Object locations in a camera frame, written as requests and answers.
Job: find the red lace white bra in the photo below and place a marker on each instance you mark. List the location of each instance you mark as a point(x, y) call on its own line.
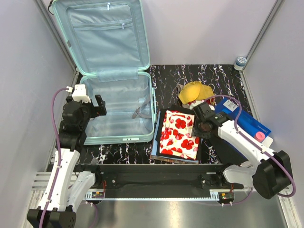
point(195, 103)

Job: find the mint green open suitcase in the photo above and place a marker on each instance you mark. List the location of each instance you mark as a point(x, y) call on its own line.
point(108, 43)

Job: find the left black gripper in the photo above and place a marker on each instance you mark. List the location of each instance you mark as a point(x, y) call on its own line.
point(97, 111)

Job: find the red poppy floral garment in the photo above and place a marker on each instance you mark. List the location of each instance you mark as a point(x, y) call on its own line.
point(176, 138)

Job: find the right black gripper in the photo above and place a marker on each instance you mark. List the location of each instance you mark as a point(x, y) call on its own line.
point(195, 132)

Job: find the yellow bra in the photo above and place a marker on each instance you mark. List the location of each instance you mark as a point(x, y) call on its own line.
point(193, 91)

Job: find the grey beige garment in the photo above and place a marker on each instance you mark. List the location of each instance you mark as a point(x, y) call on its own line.
point(179, 88)

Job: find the brown red plaid shirt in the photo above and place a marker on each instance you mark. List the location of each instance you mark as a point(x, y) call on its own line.
point(173, 160)

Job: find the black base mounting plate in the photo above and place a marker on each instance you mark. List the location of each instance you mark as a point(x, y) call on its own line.
point(159, 181)

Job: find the blue white jar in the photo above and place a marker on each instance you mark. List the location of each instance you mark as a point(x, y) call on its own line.
point(240, 63)

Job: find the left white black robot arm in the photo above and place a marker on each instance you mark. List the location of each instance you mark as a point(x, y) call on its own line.
point(59, 204)

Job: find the black polo shirt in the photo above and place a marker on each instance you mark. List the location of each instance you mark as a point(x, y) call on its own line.
point(181, 110)

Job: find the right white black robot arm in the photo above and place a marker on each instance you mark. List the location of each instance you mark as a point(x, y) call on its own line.
point(265, 170)

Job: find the pink cap small bottle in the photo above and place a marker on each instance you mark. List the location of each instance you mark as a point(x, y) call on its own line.
point(259, 136)

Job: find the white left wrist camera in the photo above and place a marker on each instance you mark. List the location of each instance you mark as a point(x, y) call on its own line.
point(79, 93)

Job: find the light blue shirt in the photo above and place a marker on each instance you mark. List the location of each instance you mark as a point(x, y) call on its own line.
point(155, 144)

